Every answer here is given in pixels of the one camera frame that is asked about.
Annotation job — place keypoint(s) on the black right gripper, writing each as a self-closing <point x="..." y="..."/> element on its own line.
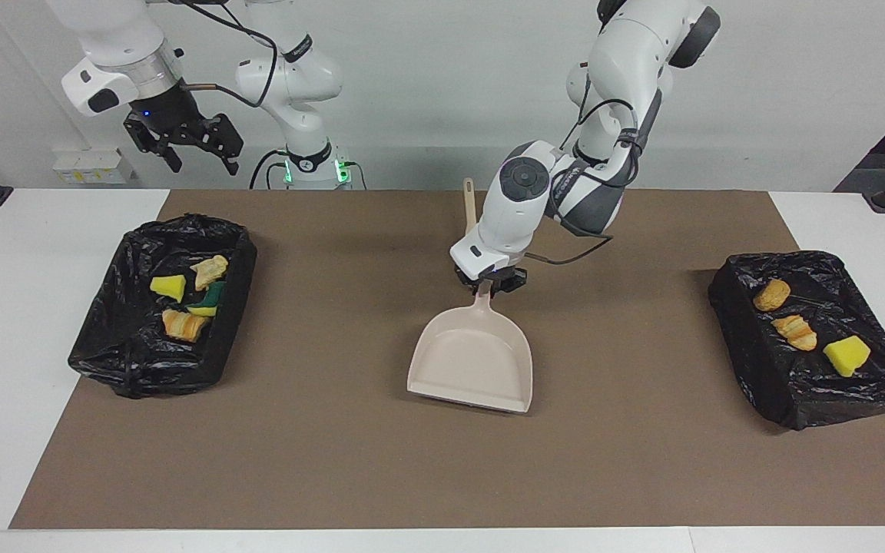
<point x="170" y="111"/>

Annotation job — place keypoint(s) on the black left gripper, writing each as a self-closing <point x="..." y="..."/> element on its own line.
<point x="492" y="274"/>

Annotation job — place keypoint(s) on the beige hand brush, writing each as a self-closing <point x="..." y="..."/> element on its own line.
<point x="470" y="206"/>

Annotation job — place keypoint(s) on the beige plastic dustpan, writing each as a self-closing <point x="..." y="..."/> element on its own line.
<point x="473" y="361"/>

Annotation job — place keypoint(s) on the pale toy bread piece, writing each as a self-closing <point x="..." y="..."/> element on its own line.
<point x="210" y="271"/>

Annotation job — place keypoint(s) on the small yellow sponge piece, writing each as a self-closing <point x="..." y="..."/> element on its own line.
<point x="168" y="286"/>

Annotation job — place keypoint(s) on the yellow sponge with green back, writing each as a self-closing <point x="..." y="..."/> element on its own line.
<point x="212" y="301"/>

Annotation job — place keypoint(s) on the orange striped toy croissant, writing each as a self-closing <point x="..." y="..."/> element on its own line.
<point x="185" y="325"/>

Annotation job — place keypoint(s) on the brown toy bread loaf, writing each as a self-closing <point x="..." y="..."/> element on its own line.
<point x="771" y="295"/>

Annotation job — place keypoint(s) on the pale yellow toy chip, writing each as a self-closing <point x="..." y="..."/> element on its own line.
<point x="796" y="332"/>

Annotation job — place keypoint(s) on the yellow sponge chunk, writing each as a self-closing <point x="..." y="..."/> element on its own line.
<point x="846" y="355"/>

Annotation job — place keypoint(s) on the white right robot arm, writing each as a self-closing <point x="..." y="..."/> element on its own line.
<point x="296" y="77"/>

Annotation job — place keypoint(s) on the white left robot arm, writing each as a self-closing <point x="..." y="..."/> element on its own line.
<point x="519" y="200"/>

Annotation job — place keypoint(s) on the bin with black bag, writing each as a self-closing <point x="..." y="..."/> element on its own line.
<point x="120" y="338"/>
<point x="811" y="384"/>

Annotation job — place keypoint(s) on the brown table mat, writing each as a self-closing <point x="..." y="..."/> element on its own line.
<point x="442" y="476"/>

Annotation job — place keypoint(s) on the white wall socket box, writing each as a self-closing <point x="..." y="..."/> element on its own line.
<point x="93" y="167"/>

